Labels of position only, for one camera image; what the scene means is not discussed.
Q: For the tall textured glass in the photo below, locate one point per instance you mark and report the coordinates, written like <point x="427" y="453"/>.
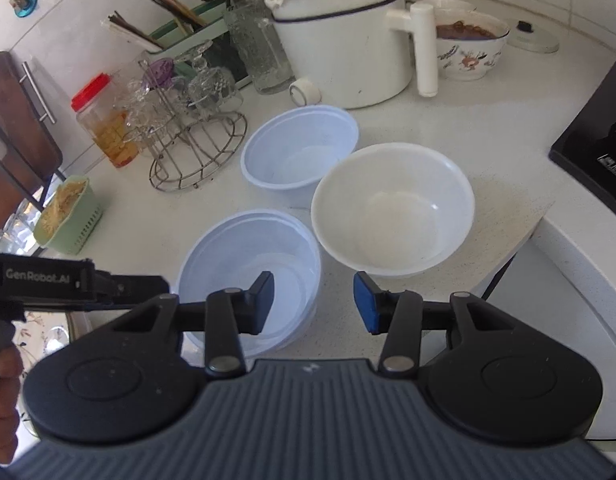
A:
<point x="260" y="52"/>

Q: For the brown chopsticks bundle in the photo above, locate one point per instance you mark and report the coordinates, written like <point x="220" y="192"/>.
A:
<point x="175" y="6"/>

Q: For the wooden cutting board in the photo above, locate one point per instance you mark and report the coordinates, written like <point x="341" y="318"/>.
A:
<point x="18" y="125"/>

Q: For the white chopsticks bundle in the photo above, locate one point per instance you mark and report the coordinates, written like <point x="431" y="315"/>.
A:
<point x="133" y="31"/>

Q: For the green basket of toothpicks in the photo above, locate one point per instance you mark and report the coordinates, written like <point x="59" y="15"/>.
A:
<point x="68" y="215"/>

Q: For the black induction cooktop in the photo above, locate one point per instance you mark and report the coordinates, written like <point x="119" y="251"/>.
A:
<point x="595" y="145"/>

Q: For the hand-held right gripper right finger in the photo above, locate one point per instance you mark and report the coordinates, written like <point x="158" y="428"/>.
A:
<point x="368" y="302"/>

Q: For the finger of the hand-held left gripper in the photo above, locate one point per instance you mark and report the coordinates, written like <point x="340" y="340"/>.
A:
<point x="128" y="287"/>

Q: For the white porcelain bowl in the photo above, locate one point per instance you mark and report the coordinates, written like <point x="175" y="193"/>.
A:
<point x="452" y="5"/>

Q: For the glass pot lid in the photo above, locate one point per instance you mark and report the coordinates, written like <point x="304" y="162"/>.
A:
<point x="532" y="39"/>

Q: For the red-lidded plastic jar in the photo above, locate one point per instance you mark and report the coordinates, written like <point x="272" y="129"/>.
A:
<point x="105" y="127"/>

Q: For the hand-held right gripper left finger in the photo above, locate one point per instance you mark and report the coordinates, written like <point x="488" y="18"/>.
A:
<point x="262" y="302"/>

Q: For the pale blue plastic bowl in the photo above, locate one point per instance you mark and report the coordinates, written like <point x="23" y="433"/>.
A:
<point x="228" y="260"/>
<point x="300" y="152"/>

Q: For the white electric pot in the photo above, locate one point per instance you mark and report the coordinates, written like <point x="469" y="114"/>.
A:
<point x="348" y="40"/>

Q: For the purple glass cup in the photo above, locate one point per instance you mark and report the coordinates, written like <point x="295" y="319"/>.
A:
<point x="160" y="71"/>

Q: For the green chopstick holder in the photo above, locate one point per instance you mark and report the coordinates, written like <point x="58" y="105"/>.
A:
<point x="208" y="30"/>

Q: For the white plastic bowl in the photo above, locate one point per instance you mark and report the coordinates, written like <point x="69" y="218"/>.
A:
<point x="392" y="210"/>

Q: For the cluster of clear goblets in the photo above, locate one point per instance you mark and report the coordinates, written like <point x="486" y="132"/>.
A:
<point x="213" y="87"/>

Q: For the clear glass cup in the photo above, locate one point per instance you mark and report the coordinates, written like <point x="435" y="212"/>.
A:
<point x="23" y="216"/>
<point x="3" y="241"/>

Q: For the patterned ceramic bowl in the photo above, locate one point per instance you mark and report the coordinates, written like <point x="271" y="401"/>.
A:
<point x="470" y="52"/>

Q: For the person's left hand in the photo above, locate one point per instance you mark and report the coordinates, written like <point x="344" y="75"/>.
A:
<point x="5" y="410"/>

